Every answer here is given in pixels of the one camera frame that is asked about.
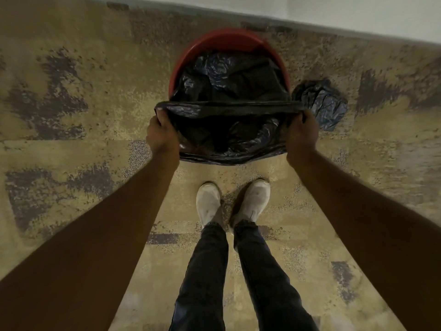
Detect person's left leg dark jeans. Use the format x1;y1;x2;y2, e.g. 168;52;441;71
169;222;229;331

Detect person's left white shoe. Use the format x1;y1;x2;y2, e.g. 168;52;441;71
196;182;223;228

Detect red round trash bin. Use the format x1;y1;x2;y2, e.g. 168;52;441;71
168;28;291;99

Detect person's left hand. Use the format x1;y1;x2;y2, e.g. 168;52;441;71
146;109;180;156

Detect person's right forearm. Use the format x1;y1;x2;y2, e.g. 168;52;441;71
287;148;441;331

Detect person's right hand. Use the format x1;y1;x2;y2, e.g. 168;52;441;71
286;110;320;156

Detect person's white shoe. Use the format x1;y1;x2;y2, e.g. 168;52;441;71
196;182;223;228
230;179;271;228

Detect person's right white shoe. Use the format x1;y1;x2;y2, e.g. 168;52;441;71
230;179;271;228

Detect crumpled black plastic bag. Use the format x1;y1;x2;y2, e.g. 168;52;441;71
292;78;348;131

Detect person's right leg dark jeans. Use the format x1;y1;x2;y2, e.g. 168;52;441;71
233;220;319;331

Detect black plastic trash bag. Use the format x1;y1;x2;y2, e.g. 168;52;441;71
155;50;306;166

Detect person's left forearm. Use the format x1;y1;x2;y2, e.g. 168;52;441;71
0;148;180;331

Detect person's leg dark jeans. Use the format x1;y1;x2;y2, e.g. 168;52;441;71
233;220;319;331
169;222;229;331

